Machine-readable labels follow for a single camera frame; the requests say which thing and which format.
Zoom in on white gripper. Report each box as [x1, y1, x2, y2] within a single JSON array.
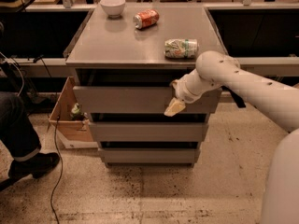
[[164, 75, 202, 117]]

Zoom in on grey top drawer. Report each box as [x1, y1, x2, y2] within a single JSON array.
[[73, 85, 222, 114]]

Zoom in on grey drawer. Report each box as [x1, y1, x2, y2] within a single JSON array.
[[73, 85, 222, 114], [99, 148, 200, 164], [89, 122, 208, 142]]

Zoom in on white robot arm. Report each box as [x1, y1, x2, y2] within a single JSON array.
[[164, 51, 299, 224]]

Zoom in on grey drawer cabinet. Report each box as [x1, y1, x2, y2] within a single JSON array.
[[63, 2, 231, 169]]

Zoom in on grey bottom drawer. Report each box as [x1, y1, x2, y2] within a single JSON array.
[[99, 148, 200, 164]]

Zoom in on grey middle drawer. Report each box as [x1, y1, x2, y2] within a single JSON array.
[[89, 122, 208, 142]]

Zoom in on green white soda can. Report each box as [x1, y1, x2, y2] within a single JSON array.
[[164, 39, 198, 59]]

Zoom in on orange soda can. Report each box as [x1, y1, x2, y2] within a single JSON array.
[[133, 9, 160, 30]]

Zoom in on green bottle in box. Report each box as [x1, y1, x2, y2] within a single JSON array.
[[70, 103, 85, 120]]

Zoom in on white ceramic bowl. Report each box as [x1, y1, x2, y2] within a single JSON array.
[[100, 0, 126, 18]]

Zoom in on black shoe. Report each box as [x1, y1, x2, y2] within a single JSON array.
[[8, 152, 60, 179]]

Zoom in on person leg dark trousers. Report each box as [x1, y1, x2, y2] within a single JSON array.
[[0, 91, 41, 161]]

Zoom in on black floor cable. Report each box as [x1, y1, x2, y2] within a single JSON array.
[[32, 54, 64, 224]]

